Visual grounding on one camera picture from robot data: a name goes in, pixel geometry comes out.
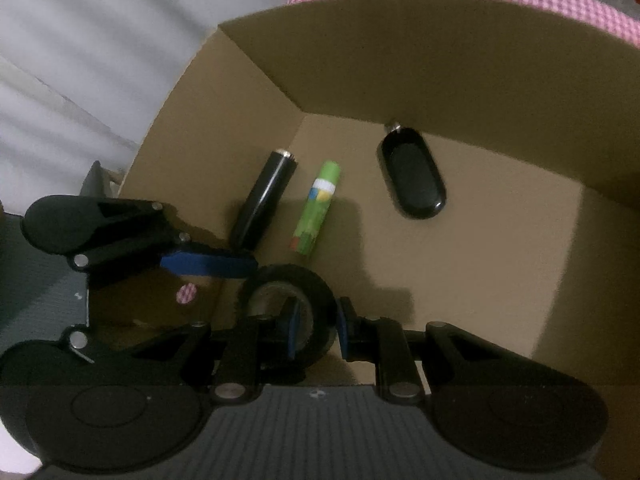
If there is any black electrical tape roll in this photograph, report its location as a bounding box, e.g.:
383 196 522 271
239 263 337 368

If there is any black oval key fob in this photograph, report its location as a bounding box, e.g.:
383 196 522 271
377 119 447 221

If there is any green lip balm tube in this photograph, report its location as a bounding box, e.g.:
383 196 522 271
289 161 343 256

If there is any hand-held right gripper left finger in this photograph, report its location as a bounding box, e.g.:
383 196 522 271
125 297 302 405

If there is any black cylindrical battery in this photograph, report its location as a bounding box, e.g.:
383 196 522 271
230 148 299 251

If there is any brown cardboard box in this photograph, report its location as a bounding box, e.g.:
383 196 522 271
87 0 640 463

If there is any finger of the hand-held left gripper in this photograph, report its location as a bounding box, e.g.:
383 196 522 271
70 199 259 281
60 327 97 364

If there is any white curtain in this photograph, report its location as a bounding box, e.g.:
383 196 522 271
0 0 361 221

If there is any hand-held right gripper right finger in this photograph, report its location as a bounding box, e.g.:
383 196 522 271
336 297 507 405

